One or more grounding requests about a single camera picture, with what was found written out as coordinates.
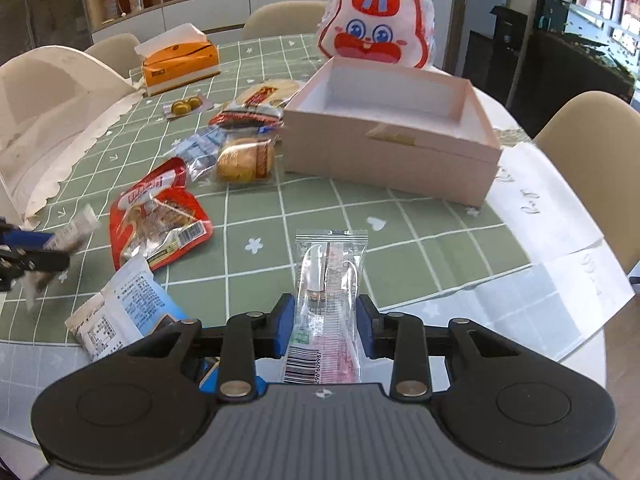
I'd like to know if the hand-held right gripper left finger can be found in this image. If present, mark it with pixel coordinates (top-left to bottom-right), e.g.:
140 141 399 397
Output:
125 294 296 406

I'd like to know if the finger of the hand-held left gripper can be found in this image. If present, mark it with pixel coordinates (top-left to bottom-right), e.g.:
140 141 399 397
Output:
0 249 71 292
0 218 54 250

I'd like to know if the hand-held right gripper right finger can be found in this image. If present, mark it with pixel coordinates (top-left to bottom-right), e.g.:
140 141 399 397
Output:
356 294 523 402

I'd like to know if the small grey snack packet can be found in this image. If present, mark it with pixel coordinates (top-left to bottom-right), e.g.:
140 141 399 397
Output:
25 204 101 308

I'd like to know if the clear pink striped snack packet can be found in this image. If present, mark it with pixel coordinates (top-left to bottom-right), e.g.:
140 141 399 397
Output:
282 229 369 387

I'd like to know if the white and blue snack packet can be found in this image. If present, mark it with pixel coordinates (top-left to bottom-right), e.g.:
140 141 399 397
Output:
65 257 179 362

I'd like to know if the round cake clear packet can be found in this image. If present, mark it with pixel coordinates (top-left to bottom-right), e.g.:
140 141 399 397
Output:
215 135 276 187

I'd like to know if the golden candy clear packet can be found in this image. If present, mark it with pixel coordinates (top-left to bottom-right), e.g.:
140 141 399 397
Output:
164 95 207 120

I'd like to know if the green checked tablecloth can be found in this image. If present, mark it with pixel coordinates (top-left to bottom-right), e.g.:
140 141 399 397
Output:
0 34 532 347

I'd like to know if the red dried meat packet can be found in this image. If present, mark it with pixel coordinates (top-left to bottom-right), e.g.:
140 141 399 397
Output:
109 157 214 272

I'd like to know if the blue and white candy packet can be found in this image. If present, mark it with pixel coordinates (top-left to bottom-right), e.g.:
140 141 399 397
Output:
171 127 227 182

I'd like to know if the white paper sheet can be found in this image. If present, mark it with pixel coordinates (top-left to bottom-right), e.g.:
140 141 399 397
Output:
486 141 607 267
492 249 637 362

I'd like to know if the flat bread red packet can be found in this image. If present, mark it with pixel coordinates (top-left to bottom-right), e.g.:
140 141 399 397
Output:
209 79 302 134

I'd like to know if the orange tissue box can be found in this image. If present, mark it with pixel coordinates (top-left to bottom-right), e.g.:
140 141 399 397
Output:
135 23 222 97

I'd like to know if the black cabinet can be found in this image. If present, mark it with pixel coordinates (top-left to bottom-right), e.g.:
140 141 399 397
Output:
467 5 531 109

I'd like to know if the red white snack box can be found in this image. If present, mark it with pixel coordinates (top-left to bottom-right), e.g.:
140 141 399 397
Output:
316 0 439 69

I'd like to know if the fish tank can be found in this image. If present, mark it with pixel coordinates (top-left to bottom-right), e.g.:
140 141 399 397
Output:
531 0 640 107

